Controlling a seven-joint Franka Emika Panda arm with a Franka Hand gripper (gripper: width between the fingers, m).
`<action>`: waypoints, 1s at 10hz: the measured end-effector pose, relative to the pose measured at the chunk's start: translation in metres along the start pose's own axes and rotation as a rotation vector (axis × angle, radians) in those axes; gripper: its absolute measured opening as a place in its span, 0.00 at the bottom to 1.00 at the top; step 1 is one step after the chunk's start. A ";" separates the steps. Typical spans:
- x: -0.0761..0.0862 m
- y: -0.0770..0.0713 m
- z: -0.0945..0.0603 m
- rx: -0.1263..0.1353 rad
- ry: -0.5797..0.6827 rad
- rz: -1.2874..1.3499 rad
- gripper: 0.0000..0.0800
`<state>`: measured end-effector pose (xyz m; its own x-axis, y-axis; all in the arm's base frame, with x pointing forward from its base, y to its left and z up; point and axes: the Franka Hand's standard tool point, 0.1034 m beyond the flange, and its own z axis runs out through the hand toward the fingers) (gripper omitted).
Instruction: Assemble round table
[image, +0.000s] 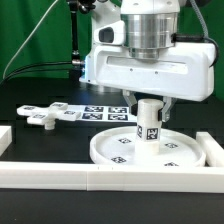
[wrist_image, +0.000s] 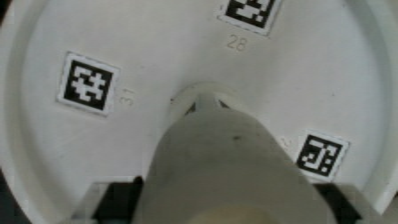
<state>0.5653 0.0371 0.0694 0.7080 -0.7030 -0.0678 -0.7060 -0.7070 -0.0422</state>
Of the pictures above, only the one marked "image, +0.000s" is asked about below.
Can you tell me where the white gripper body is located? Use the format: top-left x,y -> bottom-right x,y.
89,42 -> 215,101

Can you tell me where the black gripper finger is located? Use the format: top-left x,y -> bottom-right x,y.
158,96 -> 177,122
122,90 -> 138,116

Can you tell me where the white round table top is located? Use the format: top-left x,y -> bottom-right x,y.
90,126 -> 206,167

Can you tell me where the white cross table base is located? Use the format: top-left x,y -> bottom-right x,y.
17,102 -> 81,130

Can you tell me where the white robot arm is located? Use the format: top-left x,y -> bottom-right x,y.
80,0 -> 218,121

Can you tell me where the white marker tag sheet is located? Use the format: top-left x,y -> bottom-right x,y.
68,105 -> 137,123

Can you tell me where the white right fence bar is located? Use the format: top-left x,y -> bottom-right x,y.
196,132 -> 224,167

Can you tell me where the white fence bar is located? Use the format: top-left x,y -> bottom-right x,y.
196,132 -> 224,167
0,126 -> 12,156
0,162 -> 224,193

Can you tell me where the white front fence bar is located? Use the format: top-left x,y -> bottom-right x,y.
0,162 -> 224,193

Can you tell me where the white left fence bar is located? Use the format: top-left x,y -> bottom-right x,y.
0,126 -> 12,156

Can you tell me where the black camera stand pole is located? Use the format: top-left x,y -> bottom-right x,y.
66,0 -> 96,80

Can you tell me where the black cable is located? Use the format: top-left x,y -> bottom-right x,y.
0,60 -> 84,84

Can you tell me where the grey cable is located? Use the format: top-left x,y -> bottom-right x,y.
2,0 -> 60,80

